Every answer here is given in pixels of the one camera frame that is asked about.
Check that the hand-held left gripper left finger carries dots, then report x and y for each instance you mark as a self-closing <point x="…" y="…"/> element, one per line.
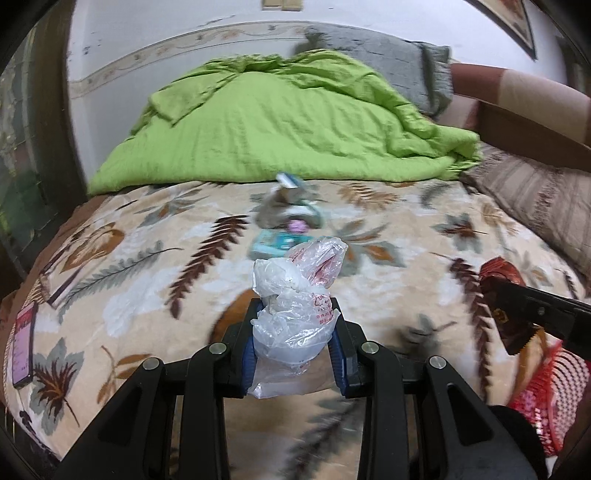
<point x="248" y="360"/>

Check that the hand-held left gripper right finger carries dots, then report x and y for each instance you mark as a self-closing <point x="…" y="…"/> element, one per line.
<point x="340" y="364"/>

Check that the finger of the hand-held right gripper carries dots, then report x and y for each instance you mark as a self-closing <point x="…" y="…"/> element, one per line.
<point x="531" y="307"/>

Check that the dark red snack wrapper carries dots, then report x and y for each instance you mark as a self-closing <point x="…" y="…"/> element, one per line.
<point x="503" y="277"/>

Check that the clear plastic bag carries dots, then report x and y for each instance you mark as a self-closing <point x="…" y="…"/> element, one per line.
<point x="295" y="314"/>

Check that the red plastic basket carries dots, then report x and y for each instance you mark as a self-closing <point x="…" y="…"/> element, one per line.
<point x="549" y="397"/>

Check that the brown striped pillow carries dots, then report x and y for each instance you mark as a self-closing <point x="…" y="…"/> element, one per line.
<point x="535" y="198"/>

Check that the leaf-printed beige blanket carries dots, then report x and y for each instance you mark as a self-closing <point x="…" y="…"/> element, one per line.
<point x="152" y="295"/>

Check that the teal flat box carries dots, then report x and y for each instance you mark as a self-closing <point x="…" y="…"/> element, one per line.
<point x="272" y="244"/>

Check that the small pink crumpled wrapper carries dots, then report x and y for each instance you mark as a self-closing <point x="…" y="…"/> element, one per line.
<point x="296" y="226"/>

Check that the brown padded headboard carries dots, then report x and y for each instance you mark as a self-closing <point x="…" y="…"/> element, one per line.
<point x="521" y="106"/>

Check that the smartphone with lit screen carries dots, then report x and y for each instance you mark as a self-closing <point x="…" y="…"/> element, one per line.
<point x="25" y="346"/>

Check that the green quilt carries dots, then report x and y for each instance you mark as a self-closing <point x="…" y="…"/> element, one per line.
<point x="286" y="129"/>

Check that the grey quilted pillow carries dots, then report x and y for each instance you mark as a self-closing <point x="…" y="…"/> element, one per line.
<point x="392" y="60"/>

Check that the dark wooden glass door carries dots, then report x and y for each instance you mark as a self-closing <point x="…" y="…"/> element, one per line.
<point x="32" y="152"/>

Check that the framed wall picture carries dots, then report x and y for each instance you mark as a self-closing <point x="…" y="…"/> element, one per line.
<point x="510" y="21"/>

